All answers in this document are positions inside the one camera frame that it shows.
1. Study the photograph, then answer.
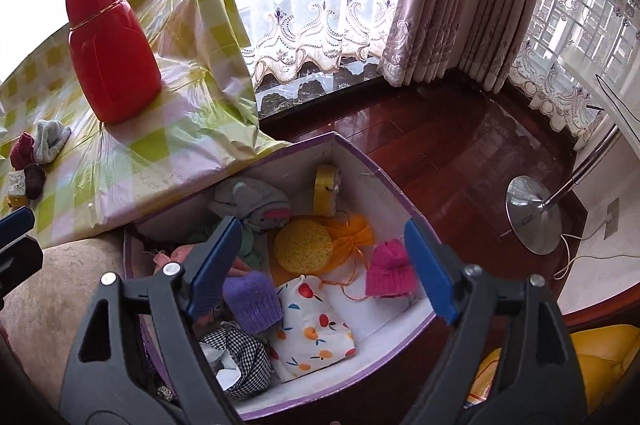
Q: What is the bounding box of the teal microfibre cloth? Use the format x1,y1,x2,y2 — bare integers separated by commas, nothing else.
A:
188,223,262,270

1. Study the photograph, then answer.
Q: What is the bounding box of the yellow sponge wedge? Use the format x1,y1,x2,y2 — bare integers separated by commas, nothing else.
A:
312,164,342,217

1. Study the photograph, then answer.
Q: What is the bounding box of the white power cable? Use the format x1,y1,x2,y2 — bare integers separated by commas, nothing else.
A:
552,219,640,282

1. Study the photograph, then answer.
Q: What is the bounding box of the chrome floor lamp stand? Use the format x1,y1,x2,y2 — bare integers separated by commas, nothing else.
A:
504,126,620,256

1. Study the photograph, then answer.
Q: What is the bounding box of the white fruit print pouch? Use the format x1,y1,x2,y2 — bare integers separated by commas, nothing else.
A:
268,275,357,383

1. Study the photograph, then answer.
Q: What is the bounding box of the red plastic thermos jug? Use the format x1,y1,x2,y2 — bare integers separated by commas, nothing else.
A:
65,0,162,124

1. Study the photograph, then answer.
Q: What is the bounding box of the black white houndstooth pouch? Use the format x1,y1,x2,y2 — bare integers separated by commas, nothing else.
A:
200,323,272,400

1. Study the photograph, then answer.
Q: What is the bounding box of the yellow sponge block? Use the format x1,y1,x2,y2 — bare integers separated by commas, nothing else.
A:
6,171,29,208

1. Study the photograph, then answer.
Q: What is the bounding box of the yellow cushion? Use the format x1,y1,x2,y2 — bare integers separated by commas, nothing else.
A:
466,323,640,415

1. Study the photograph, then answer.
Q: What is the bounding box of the magenta knitted mitten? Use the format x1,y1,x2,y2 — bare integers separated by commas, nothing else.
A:
10,133,35,171

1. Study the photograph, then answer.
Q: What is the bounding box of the orange organza bag with sponge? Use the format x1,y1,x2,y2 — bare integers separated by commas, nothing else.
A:
268,214,375,287

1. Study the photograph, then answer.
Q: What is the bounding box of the white purple storage box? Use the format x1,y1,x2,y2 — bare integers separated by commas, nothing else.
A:
124,133,437,421

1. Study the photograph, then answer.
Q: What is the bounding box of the pink knitted cuff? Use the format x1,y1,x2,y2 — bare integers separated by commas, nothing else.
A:
366,239,416,297

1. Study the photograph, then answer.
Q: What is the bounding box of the dark brown knitted cuff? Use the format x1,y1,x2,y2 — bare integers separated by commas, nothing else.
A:
24,163,46,200

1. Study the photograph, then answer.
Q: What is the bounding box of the green checked plastic tablecloth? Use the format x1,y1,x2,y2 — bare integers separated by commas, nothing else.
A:
1,0,282,247

